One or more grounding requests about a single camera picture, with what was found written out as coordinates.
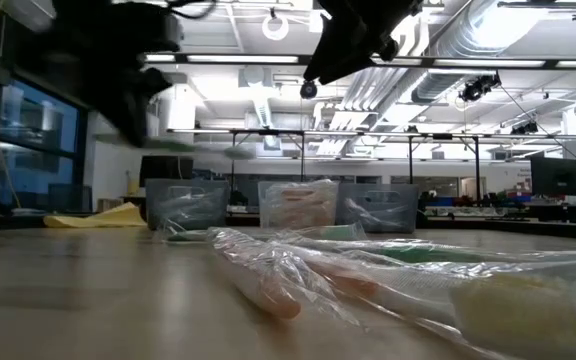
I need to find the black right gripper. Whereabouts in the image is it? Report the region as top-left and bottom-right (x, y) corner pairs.
(302, 0), (425, 86)

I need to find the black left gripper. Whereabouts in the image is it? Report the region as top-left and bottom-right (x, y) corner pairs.
(67, 0), (185, 149)

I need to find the blue toothbrush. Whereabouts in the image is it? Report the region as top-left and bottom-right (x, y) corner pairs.
(340, 197), (394, 233)

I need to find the black computer monitor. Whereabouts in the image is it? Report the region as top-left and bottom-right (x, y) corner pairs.
(139, 154), (195, 189)
(529, 156), (576, 198)

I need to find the long ceiling light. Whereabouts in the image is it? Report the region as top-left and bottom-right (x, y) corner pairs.
(432, 58), (576, 70)
(142, 52), (419, 67)

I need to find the dark grey plastic bin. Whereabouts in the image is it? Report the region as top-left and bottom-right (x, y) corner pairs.
(144, 178), (231, 232)

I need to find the brown cardboard box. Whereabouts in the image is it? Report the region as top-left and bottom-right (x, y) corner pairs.
(96, 197), (125, 213)

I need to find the yellow cloth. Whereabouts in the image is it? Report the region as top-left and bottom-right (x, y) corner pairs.
(42, 201), (148, 230)

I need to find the large dark window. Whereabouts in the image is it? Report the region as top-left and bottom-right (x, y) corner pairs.
(0, 74), (90, 212)

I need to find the clear plastic bin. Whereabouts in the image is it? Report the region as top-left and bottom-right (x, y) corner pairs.
(257, 178), (341, 231)
(335, 182), (419, 235)

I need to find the right clear plastic bin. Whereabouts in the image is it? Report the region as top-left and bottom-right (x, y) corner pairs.
(335, 182), (419, 235)

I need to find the black ceiling camera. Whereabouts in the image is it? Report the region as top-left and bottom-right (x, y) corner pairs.
(298, 78), (319, 101)

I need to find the silver ventilation duct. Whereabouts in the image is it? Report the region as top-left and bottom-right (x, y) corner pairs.
(340, 0), (549, 114)

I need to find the white ring light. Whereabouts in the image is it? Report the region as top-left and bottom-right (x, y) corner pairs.
(261, 13), (291, 43)

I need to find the black metal stand frame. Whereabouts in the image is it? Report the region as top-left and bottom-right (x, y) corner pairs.
(406, 132), (482, 202)
(230, 128), (305, 184)

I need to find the black ceiling camera rig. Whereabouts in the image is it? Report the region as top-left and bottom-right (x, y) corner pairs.
(457, 73), (502, 104)

